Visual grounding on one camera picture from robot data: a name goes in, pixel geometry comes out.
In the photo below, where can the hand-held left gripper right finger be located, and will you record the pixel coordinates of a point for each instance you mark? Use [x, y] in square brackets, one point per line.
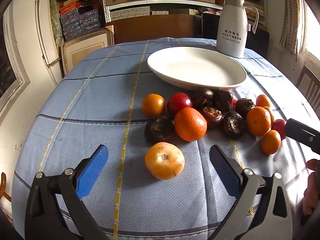
[225, 170]

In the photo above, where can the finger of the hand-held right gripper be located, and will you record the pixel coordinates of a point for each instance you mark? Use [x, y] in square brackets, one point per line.
[300, 133]

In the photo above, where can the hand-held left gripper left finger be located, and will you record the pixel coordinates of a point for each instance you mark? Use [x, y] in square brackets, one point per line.
[92, 170]

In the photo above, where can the large deep orange tangerine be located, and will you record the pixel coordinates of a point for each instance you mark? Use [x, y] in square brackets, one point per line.
[258, 120]
[190, 124]

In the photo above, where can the dark brown water chestnut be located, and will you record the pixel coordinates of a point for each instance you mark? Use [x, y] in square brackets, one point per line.
[159, 129]
[212, 116]
[203, 97]
[244, 106]
[222, 100]
[233, 125]

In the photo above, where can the large pale orange tangerine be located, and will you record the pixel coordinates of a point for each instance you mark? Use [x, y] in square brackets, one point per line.
[164, 160]

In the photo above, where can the white oval plate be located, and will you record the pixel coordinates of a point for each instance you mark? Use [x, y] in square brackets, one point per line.
[197, 67]

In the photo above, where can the person's right hand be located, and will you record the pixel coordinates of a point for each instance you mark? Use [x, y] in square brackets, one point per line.
[310, 190]

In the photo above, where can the wooden slatted chair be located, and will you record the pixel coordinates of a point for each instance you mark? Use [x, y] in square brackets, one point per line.
[308, 82]

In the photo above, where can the blue checked tablecloth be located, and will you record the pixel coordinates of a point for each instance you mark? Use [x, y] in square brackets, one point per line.
[100, 105]

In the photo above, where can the curved wooden chair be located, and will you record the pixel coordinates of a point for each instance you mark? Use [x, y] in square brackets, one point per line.
[3, 187]

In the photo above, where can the bright window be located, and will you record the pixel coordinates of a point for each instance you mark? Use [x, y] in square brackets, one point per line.
[311, 30]

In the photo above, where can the bamboo blind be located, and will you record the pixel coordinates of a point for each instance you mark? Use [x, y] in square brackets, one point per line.
[290, 15]

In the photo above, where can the white framed window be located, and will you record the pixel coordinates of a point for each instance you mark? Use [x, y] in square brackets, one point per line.
[15, 75]

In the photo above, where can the white thermos jug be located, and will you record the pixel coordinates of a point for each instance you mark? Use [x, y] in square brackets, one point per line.
[231, 25]

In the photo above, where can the white leaning door panel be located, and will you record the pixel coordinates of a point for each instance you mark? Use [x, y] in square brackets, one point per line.
[46, 42]

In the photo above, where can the stack of blue patterned boxes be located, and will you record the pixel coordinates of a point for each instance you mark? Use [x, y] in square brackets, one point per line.
[80, 21]

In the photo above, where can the brown wooden board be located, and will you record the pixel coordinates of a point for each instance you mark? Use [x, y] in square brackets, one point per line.
[150, 27]

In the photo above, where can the grey marble slab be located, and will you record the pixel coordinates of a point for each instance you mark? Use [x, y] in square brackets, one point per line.
[56, 20]

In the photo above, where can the white metal shelf rack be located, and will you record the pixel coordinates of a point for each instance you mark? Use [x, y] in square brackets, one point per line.
[160, 5]

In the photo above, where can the white wall socket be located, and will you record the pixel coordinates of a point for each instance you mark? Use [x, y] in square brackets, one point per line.
[19, 144]

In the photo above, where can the pale wooden picture frame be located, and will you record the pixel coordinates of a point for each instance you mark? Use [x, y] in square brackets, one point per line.
[82, 50]

